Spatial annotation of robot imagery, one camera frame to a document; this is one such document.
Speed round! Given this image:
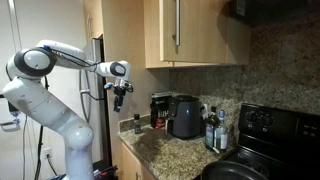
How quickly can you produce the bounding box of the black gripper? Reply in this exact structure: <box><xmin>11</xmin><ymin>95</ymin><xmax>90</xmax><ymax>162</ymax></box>
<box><xmin>113</xmin><ymin>84</ymin><xmax>134</xmax><ymax>113</ymax></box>

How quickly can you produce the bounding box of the dark spice shaker bottle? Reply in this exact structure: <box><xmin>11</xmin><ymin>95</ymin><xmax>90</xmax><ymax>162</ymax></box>
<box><xmin>133</xmin><ymin>113</ymin><xmax>142</xmax><ymax>135</ymax></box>

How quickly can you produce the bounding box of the black coffee maker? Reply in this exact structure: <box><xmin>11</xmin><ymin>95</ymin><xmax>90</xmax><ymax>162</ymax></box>
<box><xmin>149</xmin><ymin>91</ymin><xmax>174</xmax><ymax>130</ymax></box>

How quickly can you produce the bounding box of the stainless steel refrigerator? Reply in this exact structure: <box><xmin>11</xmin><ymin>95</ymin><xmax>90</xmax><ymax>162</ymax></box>
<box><xmin>78</xmin><ymin>37</ymin><xmax>113</xmax><ymax>168</ymax></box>

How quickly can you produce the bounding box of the wooden lower cabinet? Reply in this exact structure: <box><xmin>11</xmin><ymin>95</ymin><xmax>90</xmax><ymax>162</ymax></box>
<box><xmin>120</xmin><ymin>141</ymin><xmax>158</xmax><ymax>180</ymax></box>

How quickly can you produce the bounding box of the wooden tall side cabinet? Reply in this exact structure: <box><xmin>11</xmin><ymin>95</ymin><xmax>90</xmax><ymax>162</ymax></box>
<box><xmin>82</xmin><ymin>0</ymin><xmax>171</xmax><ymax>168</ymax></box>

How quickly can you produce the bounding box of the black red tool pile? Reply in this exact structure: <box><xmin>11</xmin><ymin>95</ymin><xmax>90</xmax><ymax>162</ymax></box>
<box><xmin>93</xmin><ymin>164</ymin><xmax>119</xmax><ymax>180</ymax></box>

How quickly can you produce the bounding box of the white backsplash outlet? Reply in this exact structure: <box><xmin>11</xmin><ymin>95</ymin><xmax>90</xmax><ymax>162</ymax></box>
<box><xmin>201</xmin><ymin>103</ymin><xmax>210</xmax><ymax>122</ymax></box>

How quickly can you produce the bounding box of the black tripod pole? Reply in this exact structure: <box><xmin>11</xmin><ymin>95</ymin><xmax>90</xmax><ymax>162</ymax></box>
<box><xmin>34</xmin><ymin>75</ymin><xmax>51</xmax><ymax>180</ymax></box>

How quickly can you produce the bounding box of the dark olive oil bottle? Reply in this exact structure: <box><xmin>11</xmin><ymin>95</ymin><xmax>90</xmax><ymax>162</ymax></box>
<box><xmin>204</xmin><ymin>105</ymin><xmax>221</xmax><ymax>151</ymax></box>

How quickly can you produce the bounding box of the clear bottle blue cap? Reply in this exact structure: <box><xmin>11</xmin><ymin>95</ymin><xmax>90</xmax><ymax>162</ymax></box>
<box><xmin>214</xmin><ymin>109</ymin><xmax>230</xmax><ymax>154</ymax></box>

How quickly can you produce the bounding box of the wooden upper cabinet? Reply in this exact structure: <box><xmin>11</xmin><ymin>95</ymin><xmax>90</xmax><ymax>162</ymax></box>
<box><xmin>143</xmin><ymin>0</ymin><xmax>252</xmax><ymax>70</ymax></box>

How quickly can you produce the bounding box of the black frying pan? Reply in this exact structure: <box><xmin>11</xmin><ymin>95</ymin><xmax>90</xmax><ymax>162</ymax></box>
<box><xmin>200</xmin><ymin>160</ymin><xmax>270</xmax><ymax>180</ymax></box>

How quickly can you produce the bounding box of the black stove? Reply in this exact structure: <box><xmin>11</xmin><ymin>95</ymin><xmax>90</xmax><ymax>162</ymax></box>
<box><xmin>193</xmin><ymin>103</ymin><xmax>320</xmax><ymax>180</ymax></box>

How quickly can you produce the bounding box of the black microwave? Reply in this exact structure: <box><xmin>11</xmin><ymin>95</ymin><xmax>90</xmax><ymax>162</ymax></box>
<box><xmin>227</xmin><ymin>0</ymin><xmax>320</xmax><ymax>28</ymax></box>

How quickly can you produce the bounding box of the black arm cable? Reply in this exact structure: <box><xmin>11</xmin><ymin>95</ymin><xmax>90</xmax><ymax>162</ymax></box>
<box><xmin>49</xmin><ymin>48</ymin><xmax>103</xmax><ymax>68</ymax></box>

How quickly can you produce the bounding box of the white wall outlet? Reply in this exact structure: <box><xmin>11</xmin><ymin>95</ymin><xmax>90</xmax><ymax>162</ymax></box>
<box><xmin>42</xmin><ymin>147</ymin><xmax>54</xmax><ymax>160</ymax></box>

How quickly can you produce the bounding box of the silver cabinet bar handle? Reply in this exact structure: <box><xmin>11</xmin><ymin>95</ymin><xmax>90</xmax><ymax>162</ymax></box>
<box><xmin>171</xmin><ymin>0</ymin><xmax>182</xmax><ymax>47</ymax></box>

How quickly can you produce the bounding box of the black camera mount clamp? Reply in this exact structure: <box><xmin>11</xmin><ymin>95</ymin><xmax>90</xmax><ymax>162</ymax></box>
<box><xmin>0</xmin><ymin>94</ymin><xmax>22</xmax><ymax>132</ymax></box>

